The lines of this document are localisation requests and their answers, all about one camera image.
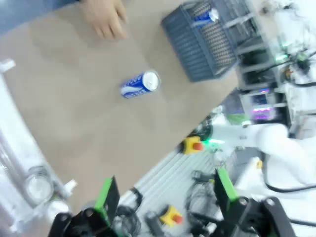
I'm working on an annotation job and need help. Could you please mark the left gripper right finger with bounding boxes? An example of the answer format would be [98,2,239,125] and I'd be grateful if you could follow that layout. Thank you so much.
[213,168,297,237]

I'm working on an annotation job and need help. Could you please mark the black cable by robot base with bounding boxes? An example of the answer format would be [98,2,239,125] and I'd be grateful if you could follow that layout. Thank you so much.
[264,170,316,194]

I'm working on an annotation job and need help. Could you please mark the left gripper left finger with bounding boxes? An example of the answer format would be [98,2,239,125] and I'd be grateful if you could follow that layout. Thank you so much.
[48,175,121,237]

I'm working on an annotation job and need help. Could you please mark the white can dispenser rack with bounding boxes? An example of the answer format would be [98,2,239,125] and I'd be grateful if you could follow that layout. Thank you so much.
[0,59,78,234]

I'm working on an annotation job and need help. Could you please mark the blue drink can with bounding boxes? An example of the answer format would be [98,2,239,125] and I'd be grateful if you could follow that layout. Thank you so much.
[120,71,161,100]
[192,7,220,28]

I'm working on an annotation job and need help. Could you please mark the black cable bundle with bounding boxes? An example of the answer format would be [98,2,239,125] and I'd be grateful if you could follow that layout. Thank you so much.
[184,169,223,223]

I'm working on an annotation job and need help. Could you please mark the aluminium table frame rail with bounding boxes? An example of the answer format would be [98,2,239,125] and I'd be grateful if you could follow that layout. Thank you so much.
[133,145,237,205]

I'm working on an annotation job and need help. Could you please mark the person right hand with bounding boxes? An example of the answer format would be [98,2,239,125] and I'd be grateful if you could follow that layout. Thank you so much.
[83,0,129,40]

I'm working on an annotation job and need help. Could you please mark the computer rack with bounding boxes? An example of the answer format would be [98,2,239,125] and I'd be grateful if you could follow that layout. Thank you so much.
[236,41,293,131]

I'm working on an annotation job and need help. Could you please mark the gray woven plastic basket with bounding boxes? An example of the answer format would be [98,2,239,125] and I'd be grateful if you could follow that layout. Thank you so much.
[160,0,239,83]

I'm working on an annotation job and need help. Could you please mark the yellow emergency stop button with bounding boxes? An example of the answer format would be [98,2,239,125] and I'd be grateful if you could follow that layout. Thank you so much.
[159,204,184,227]
[182,136,204,156]

